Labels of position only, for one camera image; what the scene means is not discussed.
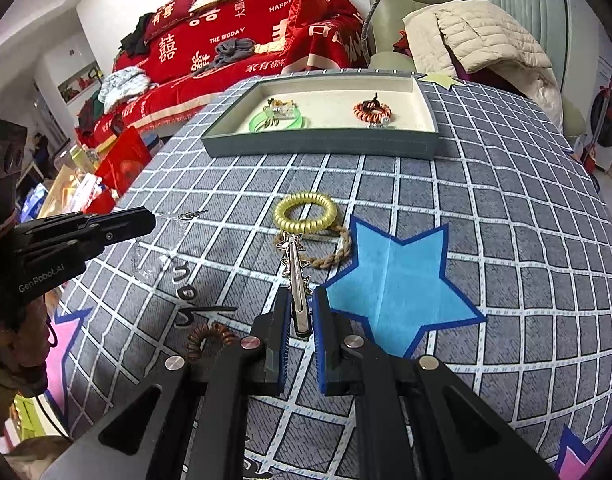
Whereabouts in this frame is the silver hair clip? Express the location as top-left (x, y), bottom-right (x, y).
top-left (278, 232), bottom-right (312, 339)

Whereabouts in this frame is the brown spiral hair tie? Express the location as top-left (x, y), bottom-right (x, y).
top-left (185, 320), bottom-right (241, 363)

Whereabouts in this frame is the yellow spiral hair tie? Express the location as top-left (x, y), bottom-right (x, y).
top-left (272, 190), bottom-right (340, 235)

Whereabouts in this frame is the green translucent bangle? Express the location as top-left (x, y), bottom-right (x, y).
top-left (248, 106), bottom-right (305, 132)

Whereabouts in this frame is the grey-green jewelry tray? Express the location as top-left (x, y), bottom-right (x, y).
top-left (201, 70), bottom-right (439, 159)

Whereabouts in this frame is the blue felt star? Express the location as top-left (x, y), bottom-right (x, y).
top-left (322, 217), bottom-right (486, 358)

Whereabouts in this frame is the pink felt star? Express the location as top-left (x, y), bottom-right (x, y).
top-left (46, 309), bottom-right (92, 417)

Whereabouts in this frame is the red gift bag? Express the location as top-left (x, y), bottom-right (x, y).
top-left (84, 127), bottom-right (152, 214)

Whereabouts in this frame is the grey checkered tablecloth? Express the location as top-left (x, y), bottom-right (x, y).
top-left (59, 84), bottom-right (612, 479)

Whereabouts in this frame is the grey crumpled cloth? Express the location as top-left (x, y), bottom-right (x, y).
top-left (205, 38), bottom-right (256, 70)

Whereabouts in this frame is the orange black scrunchie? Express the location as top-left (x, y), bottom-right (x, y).
top-left (353, 93), bottom-right (393, 125)

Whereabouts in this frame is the yellow-green felt star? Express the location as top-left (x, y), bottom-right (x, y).
top-left (419, 73), bottom-right (462, 90)

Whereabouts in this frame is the red patterned sofa blanket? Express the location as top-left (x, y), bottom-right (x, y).
top-left (76, 0), bottom-right (365, 148)

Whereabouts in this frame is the beige puffer jacket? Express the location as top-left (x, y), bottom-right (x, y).
top-left (402, 0), bottom-right (564, 129)

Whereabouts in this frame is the green armchair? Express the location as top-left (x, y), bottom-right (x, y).
top-left (370, 0), bottom-right (586, 141)

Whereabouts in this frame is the brown braided bracelet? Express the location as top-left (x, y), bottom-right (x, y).
top-left (272, 223), bottom-right (354, 271)

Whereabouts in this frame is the yellow charm keychain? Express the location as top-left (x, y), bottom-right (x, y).
top-left (263, 98), bottom-right (297, 117)

